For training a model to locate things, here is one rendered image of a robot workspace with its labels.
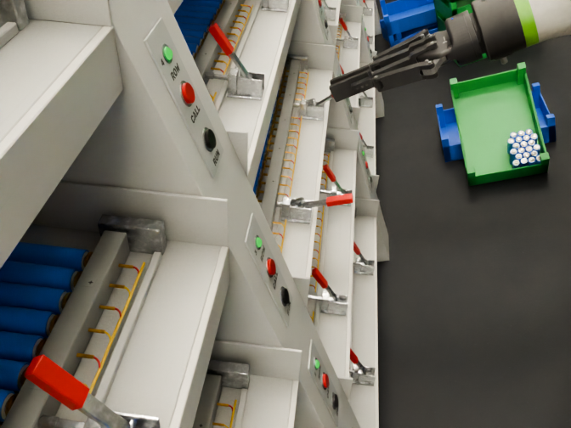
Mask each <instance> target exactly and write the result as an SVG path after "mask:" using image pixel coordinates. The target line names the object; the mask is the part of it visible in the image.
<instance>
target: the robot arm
mask: <svg viewBox="0 0 571 428"><path fill-rule="evenodd" d="M471 6H472V13H470V14H469V13H468V10H466V11H464V12H462V13H459V14H457V15H454V16H452V17H449V18H448V19H446V21H445V22H444V23H445V27H446V30H445V31H437V32H435V33H433V34H429V31H428V29H423V30H422V31H420V32H419V33H417V34H416V35H414V36H413V37H411V38H409V39H407V40H405V41H403V42H401V43H399V44H397V45H395V46H393V47H391V48H389V49H387V50H385V51H383V52H381V53H379V54H377V55H375V56H373V61H371V62H370V63H369V64H368V65H365V66H363V67H360V68H358V69H356V70H352V71H350V72H348V73H346V74H343V75H341V76H338V77H336V78H333V79H331V80H330V86H329V89H330V91H331V94H332V96H333V98H334V99H335V101H336V102H339V101H341V100H344V99H347V98H349V97H352V96H354V95H356V94H358V93H362V92H364V91H366V90H369V89H371V88H373V87H374V88H376V89H377V91H378V92H379V93H380V92H383V91H387V90H389V89H392V88H396V87H401V86H403V85H407V84H410V83H413V82H418V81H421V80H426V79H434V78H437V77H438V76H439V74H438V68H439V67H440V66H444V65H447V64H448V63H449V62H451V61H452V60H454V59H456V60H457V63H458V65H460V66H463V65H467V64H470V63H471V62H474V61H476V60H479V59H482V58H483V55H482V54H485V53H486V54H487V57H488V60H489V61H492V60H493V61H496V60H498V59H500V61H501V63H502V64H506V63H507V62H508V60H507V56H509V55H512V54H513V53H514V52H516V51H519V50H521V49H524V48H527V47H530V46H533V45H535V44H537V43H540V42H543V41H546V40H550V39H552V38H556V37H562V36H566V35H570V34H571V0H475V1H473V2H472V3H471Z"/></svg>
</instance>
